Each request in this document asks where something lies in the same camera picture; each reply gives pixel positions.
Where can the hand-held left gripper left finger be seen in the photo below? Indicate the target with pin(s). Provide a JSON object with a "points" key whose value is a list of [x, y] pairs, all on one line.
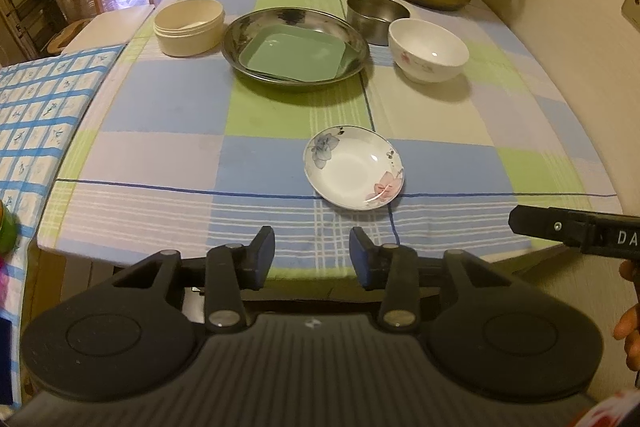
{"points": [[266, 254]]}

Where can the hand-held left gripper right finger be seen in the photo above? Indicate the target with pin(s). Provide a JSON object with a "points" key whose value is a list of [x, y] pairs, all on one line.
{"points": [[358, 257]]}

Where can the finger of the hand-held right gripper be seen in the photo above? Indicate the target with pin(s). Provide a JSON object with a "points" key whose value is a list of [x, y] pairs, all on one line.
{"points": [[542, 223]]}

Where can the small floral white dish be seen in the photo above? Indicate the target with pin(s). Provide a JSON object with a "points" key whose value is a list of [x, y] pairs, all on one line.
{"points": [[350, 179]]}

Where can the cream round container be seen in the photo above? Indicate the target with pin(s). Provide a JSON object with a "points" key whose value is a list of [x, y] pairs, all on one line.
{"points": [[187, 34]]}

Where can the stainless steel bowl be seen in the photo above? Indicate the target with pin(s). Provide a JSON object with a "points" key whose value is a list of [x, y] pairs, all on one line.
{"points": [[375, 9]]}

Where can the person's right hand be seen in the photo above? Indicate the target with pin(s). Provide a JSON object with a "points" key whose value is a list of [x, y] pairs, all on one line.
{"points": [[629, 324]]}

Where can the checkered pastel tablecloth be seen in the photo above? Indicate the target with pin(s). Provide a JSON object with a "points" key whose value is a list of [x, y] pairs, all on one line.
{"points": [[165, 132]]}

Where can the red and white item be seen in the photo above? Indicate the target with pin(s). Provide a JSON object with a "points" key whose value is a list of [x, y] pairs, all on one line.
{"points": [[607, 409]]}

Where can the green square plate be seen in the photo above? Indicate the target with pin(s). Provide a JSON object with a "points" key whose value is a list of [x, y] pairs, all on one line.
{"points": [[290, 56]]}

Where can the white floral bowl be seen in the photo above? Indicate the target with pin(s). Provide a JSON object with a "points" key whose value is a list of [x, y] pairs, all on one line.
{"points": [[425, 52]]}

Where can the round stainless steel plate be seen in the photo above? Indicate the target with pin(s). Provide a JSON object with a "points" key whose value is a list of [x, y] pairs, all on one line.
{"points": [[250, 32]]}

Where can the green round item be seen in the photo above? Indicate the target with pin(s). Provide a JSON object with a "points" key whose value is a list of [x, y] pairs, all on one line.
{"points": [[7, 227]]}

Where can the blue checked cloth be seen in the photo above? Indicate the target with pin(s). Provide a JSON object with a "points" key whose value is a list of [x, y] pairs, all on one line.
{"points": [[35, 107]]}

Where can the wall power outlet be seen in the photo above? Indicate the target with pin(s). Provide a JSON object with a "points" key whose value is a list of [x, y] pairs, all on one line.
{"points": [[632, 4]]}

